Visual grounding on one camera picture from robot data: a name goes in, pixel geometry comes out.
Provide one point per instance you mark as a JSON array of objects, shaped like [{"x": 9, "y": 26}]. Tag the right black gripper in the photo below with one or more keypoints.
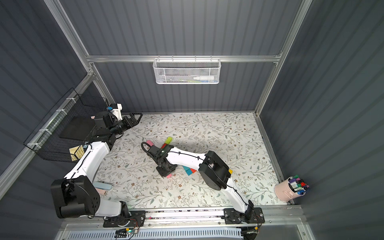
[{"x": 163, "y": 169}]

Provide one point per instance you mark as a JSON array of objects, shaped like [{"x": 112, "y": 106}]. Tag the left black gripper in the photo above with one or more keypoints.
[{"x": 127, "y": 121}]

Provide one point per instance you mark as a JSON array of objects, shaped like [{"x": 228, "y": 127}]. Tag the lime green block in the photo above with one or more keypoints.
[{"x": 168, "y": 140}]

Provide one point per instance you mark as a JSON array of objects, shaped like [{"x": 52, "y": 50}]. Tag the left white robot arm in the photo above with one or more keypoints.
[{"x": 75, "y": 195}]

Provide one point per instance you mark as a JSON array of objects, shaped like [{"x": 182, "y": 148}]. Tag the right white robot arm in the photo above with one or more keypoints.
[{"x": 214, "y": 171}]

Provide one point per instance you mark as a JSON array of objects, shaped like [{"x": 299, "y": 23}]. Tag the pastel eraser blocks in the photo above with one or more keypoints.
[{"x": 102, "y": 188}]

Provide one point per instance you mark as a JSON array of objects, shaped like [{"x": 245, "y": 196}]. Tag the black pad in basket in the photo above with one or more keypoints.
[{"x": 78, "y": 128}]

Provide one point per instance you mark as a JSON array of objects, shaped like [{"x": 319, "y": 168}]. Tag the yellow sticky note pad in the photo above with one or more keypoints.
[{"x": 76, "y": 153}]

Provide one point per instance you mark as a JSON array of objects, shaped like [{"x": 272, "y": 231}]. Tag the white bottle in basket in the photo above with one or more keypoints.
[{"x": 204, "y": 78}]

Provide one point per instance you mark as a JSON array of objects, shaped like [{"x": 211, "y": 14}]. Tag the pink marker cup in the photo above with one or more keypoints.
[{"x": 291, "y": 188}]

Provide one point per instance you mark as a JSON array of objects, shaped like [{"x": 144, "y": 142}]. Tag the black wire basket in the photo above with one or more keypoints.
[{"x": 45, "y": 140}]

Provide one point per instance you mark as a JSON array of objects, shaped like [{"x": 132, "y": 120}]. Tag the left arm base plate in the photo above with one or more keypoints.
[{"x": 136, "y": 219}]

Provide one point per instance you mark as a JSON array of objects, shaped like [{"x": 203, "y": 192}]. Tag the white wire mesh basket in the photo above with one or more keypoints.
[{"x": 183, "y": 73}]

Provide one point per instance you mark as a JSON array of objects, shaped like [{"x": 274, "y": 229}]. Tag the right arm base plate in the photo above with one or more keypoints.
[{"x": 255, "y": 216}]

